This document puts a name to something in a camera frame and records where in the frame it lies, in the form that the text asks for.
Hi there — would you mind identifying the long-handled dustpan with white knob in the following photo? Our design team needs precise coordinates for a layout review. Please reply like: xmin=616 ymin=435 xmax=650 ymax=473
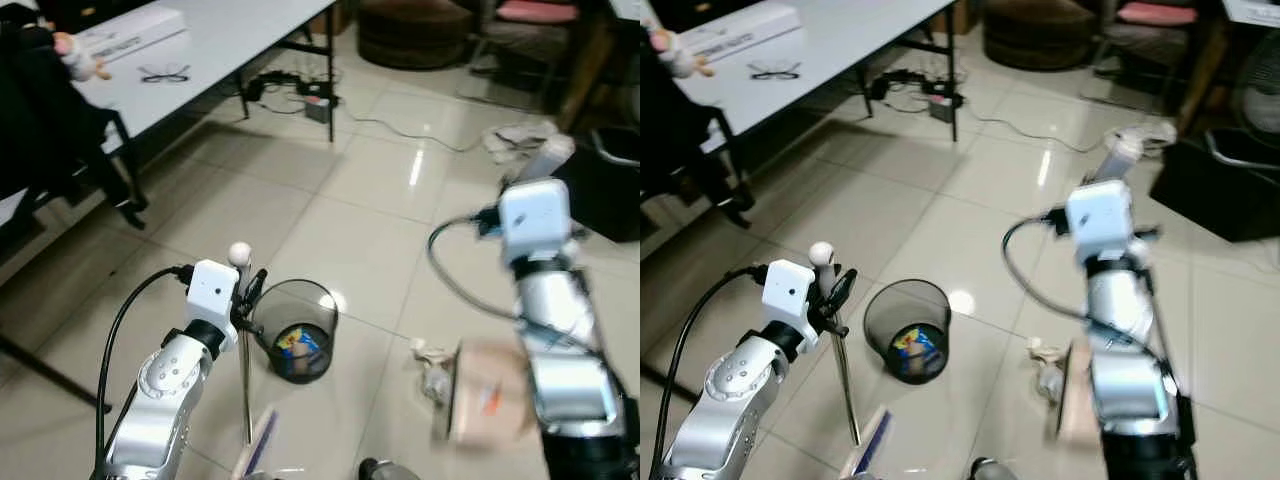
xmin=228 ymin=242 xmax=283 ymax=480
xmin=810 ymin=242 xmax=893 ymax=480

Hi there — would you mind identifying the dark floor fan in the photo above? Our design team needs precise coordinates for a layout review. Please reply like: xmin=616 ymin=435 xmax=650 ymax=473
xmin=1230 ymin=55 xmax=1280 ymax=151

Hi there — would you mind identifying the person's hand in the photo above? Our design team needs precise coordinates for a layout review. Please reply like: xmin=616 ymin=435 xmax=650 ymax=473
xmin=648 ymin=28 xmax=717 ymax=79
xmin=52 ymin=31 xmax=113 ymax=83

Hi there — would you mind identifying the black mesh waste bin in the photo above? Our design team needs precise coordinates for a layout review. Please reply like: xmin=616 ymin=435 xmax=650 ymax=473
xmin=863 ymin=279 xmax=953 ymax=387
xmin=249 ymin=279 xmax=340 ymax=386

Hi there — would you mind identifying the colourful wrapper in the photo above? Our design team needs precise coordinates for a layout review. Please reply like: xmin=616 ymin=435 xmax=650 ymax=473
xmin=278 ymin=326 xmax=325 ymax=363
xmin=895 ymin=328 xmax=943 ymax=379

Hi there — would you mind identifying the black furniture foot bar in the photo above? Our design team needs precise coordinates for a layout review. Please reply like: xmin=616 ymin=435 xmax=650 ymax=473
xmin=0 ymin=333 xmax=113 ymax=413
xmin=640 ymin=362 xmax=683 ymax=406

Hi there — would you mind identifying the crumpled white paper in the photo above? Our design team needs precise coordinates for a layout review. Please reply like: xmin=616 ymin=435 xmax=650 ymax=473
xmin=408 ymin=337 xmax=459 ymax=403
xmin=1026 ymin=337 xmax=1069 ymax=403

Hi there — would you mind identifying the black power strip with plugs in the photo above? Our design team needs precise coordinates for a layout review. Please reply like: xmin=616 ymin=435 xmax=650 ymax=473
xmin=868 ymin=68 xmax=963 ymax=106
xmin=243 ymin=68 xmax=339 ymax=109

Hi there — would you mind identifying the grey robot foot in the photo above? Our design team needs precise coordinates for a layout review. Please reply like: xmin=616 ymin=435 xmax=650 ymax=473
xmin=966 ymin=457 xmax=1023 ymax=480
xmin=358 ymin=457 xmax=423 ymax=480

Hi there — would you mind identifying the white table with black legs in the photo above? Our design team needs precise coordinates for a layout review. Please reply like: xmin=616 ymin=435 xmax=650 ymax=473
xmin=640 ymin=0 xmax=963 ymax=143
xmin=0 ymin=0 xmax=338 ymax=229

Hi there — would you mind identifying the person in black coat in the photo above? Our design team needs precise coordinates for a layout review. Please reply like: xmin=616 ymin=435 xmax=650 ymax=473
xmin=0 ymin=18 xmax=131 ymax=201
xmin=640 ymin=40 xmax=741 ymax=191

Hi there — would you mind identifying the black box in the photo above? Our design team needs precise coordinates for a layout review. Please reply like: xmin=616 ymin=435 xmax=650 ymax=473
xmin=553 ymin=125 xmax=641 ymax=244
xmin=1148 ymin=128 xmax=1280 ymax=244

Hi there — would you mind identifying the long white cardboard box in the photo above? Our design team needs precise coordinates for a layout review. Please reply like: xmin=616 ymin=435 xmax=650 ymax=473
xmin=72 ymin=7 xmax=190 ymax=64
xmin=688 ymin=0 xmax=807 ymax=65

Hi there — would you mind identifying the round brown ottoman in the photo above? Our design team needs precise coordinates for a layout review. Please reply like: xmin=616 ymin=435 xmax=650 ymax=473
xmin=357 ymin=0 xmax=474 ymax=72
xmin=982 ymin=0 xmax=1098 ymax=72

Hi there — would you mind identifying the crumpled white cloth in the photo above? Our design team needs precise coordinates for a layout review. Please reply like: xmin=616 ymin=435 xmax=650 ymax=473
xmin=482 ymin=120 xmax=561 ymax=167
xmin=1103 ymin=120 xmax=1180 ymax=161

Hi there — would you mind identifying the chair with red seat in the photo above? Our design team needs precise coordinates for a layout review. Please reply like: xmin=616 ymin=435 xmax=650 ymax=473
xmin=1090 ymin=0 xmax=1231 ymax=131
xmin=470 ymin=0 xmax=613 ymax=131

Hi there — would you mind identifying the white paper sheet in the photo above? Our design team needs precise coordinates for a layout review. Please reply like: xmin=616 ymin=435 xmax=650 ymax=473
xmin=1222 ymin=0 xmax=1280 ymax=28

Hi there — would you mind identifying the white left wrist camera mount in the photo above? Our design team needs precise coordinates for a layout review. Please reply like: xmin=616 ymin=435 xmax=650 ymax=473
xmin=186 ymin=259 xmax=242 ymax=333
xmin=762 ymin=259 xmax=820 ymax=348

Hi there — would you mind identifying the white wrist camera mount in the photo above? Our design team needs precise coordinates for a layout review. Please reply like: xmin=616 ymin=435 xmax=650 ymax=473
xmin=762 ymin=259 xmax=820 ymax=348
xmin=1064 ymin=180 xmax=1135 ymax=263
xmin=497 ymin=179 xmax=573 ymax=266
xmin=186 ymin=259 xmax=242 ymax=333

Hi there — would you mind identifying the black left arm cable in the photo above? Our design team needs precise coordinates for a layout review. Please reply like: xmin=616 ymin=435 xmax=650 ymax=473
xmin=93 ymin=264 xmax=195 ymax=471
xmin=650 ymin=264 xmax=768 ymax=473

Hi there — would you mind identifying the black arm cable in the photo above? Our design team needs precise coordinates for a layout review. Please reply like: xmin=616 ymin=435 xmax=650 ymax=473
xmin=650 ymin=264 xmax=768 ymax=473
xmin=93 ymin=264 xmax=195 ymax=471
xmin=427 ymin=213 xmax=523 ymax=333
xmin=1000 ymin=213 xmax=1101 ymax=336

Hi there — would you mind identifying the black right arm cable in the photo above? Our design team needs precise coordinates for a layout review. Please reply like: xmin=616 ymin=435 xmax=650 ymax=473
xmin=1000 ymin=213 xmax=1101 ymax=336
xmin=427 ymin=213 xmax=523 ymax=333

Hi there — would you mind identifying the thin white floor cable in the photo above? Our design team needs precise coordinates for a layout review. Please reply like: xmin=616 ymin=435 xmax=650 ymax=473
xmin=960 ymin=112 xmax=1109 ymax=154
xmin=335 ymin=112 xmax=486 ymax=154

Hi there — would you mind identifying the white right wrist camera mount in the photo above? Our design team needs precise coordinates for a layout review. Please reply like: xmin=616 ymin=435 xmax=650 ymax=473
xmin=497 ymin=179 xmax=573 ymax=266
xmin=1064 ymin=180 xmax=1135 ymax=263

